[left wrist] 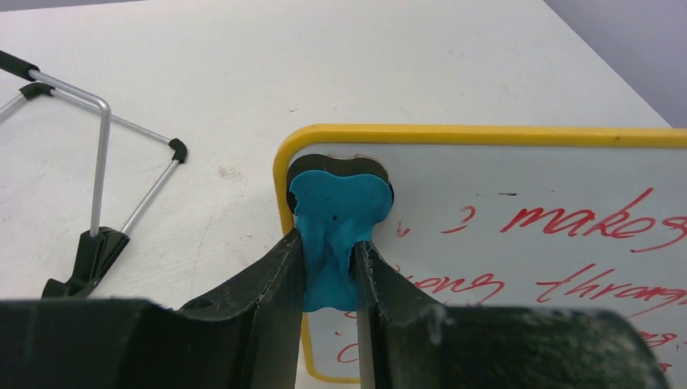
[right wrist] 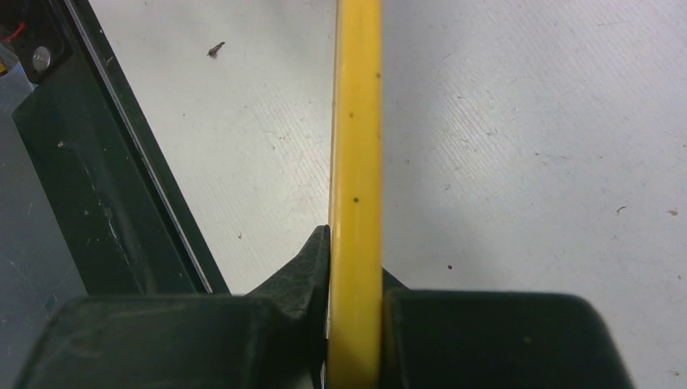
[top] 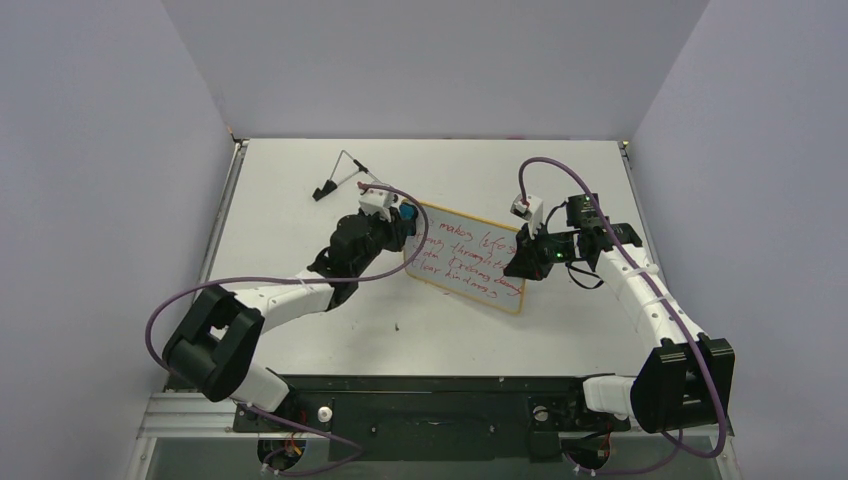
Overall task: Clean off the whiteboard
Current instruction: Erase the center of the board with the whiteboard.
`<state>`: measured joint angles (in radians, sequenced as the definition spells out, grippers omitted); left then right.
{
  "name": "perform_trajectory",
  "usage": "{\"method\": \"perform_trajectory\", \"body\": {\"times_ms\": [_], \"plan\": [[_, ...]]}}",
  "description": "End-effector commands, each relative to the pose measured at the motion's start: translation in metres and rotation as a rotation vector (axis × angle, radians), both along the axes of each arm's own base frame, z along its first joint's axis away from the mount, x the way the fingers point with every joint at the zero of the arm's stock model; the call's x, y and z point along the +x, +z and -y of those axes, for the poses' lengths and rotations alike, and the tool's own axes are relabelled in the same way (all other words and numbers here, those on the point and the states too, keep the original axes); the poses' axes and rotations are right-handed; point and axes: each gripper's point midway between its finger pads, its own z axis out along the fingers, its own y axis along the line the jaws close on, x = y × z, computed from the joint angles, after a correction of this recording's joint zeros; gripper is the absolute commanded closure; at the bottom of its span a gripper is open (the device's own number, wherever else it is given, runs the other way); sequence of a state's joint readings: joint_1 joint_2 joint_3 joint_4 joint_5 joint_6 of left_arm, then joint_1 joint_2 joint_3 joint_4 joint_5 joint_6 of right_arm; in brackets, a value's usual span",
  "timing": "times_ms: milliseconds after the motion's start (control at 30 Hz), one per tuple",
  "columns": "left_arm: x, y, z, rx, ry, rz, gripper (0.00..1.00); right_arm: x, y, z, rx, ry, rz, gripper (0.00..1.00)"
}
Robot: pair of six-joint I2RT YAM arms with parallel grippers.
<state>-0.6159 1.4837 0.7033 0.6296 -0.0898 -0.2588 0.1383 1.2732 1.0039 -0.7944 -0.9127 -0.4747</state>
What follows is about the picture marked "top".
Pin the black wire easel stand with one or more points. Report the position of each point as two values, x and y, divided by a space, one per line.
337 178

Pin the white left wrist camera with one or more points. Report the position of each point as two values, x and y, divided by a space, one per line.
377 200

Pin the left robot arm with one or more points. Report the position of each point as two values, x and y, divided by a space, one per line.
213 346

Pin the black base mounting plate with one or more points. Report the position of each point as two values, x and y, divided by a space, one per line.
538 415

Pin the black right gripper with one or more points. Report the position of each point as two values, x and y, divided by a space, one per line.
525 259

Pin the blue whiteboard eraser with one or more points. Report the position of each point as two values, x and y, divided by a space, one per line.
408 212

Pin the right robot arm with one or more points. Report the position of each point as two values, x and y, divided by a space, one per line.
686 378

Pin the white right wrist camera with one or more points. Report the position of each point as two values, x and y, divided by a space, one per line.
530 209

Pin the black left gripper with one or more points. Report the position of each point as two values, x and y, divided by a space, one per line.
396 230

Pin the aluminium extrusion rail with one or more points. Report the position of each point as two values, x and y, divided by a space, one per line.
190 415

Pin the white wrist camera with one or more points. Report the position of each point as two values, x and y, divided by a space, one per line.
377 200
530 209

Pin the yellow framed whiteboard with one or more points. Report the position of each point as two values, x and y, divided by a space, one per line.
466 255

